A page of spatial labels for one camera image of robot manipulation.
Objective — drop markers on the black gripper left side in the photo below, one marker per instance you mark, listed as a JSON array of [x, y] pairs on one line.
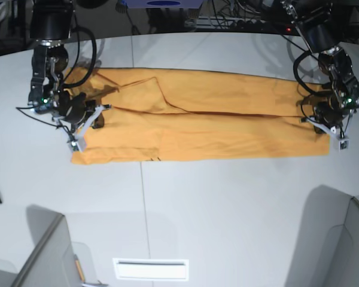
[[331, 121]]

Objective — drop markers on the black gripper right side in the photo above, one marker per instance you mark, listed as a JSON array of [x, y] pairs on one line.
[[79, 111]]

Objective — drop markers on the yellow-orange T-shirt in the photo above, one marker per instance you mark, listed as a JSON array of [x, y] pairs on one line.
[[184, 115]]

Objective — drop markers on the grey bin right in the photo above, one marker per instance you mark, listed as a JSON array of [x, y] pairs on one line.
[[327, 256]]

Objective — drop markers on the grey bin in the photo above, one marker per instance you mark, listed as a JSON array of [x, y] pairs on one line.
[[55, 260], [327, 256]]

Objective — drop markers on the grey bin left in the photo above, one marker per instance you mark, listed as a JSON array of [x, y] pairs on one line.
[[55, 260]]

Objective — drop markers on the white paper label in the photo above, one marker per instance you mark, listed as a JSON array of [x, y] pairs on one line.
[[152, 269]]

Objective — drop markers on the aluminium frame rail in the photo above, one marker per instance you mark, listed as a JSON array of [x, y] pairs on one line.
[[227, 23]]

